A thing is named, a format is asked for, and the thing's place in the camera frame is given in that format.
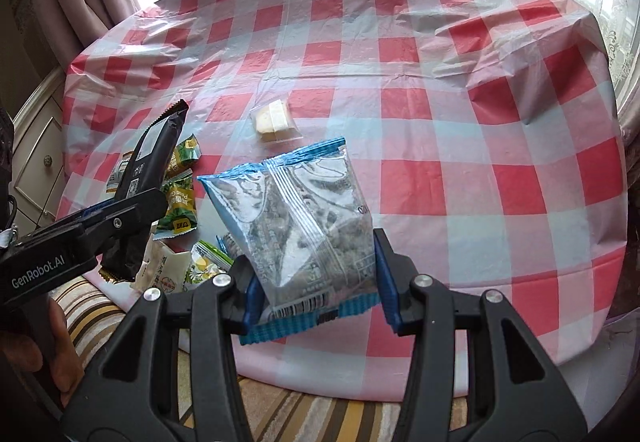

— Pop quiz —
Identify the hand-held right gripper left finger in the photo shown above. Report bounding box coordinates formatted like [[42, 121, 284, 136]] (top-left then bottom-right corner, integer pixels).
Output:
[[62, 256, 263, 442]]

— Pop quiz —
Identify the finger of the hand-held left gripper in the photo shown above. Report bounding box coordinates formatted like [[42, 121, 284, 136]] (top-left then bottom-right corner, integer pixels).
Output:
[[70, 188, 169, 267], [80, 199, 124, 223]]

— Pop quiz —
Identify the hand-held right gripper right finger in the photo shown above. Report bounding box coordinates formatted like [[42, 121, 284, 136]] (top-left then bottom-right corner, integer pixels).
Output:
[[372, 228, 586, 442]]

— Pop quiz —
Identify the long black snack packet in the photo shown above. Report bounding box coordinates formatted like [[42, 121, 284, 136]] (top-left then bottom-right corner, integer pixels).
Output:
[[100, 99, 190, 283]]

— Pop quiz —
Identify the person's left hand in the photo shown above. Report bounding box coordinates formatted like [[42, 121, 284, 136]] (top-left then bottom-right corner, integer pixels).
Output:
[[0, 294, 85, 395]]

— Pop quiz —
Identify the white green snack packet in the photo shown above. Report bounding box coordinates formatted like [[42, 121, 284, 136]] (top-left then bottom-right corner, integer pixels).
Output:
[[107, 152, 134, 196]]

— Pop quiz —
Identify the white drawer cabinet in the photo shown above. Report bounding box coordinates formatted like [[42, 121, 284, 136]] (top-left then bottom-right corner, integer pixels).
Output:
[[10, 66, 68, 233]]

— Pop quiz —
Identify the striped plush blanket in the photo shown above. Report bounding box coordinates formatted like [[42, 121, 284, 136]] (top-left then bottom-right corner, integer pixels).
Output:
[[50, 272, 506, 442]]

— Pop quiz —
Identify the clear wrapped cake slice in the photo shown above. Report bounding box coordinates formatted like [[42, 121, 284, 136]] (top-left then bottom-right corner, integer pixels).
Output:
[[250, 99, 303, 143]]

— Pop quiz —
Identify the red checked plastic tablecloth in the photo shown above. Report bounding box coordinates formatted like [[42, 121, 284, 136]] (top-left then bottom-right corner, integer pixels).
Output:
[[55, 0, 628, 400]]

